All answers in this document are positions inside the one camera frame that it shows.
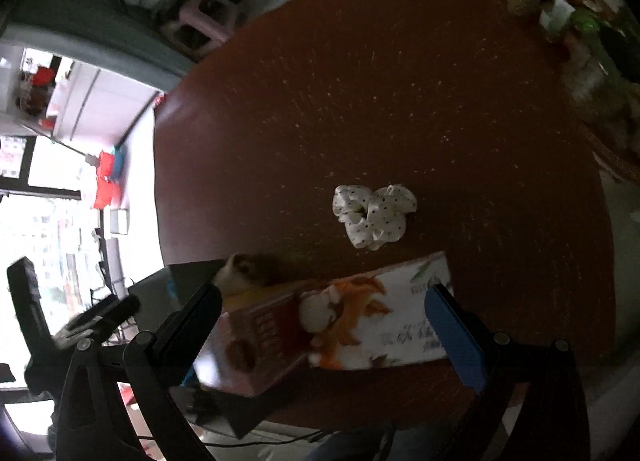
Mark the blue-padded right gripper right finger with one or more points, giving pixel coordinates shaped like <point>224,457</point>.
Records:
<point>553,423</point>

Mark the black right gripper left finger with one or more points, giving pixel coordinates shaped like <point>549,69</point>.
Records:
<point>93,423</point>

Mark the beige knitted sock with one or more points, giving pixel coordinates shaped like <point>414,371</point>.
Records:
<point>245,272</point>

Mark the white open storage box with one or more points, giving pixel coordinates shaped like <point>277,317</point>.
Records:
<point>169,289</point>

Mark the pink patterned carton box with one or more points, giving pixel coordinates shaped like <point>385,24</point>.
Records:
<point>256,342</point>

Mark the white orange printed box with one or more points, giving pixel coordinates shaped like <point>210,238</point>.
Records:
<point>375,320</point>

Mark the cluttered round side table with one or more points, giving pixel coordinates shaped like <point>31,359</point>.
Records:
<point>599,43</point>

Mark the pink plastic stool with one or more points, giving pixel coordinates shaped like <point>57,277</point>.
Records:
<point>201,26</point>

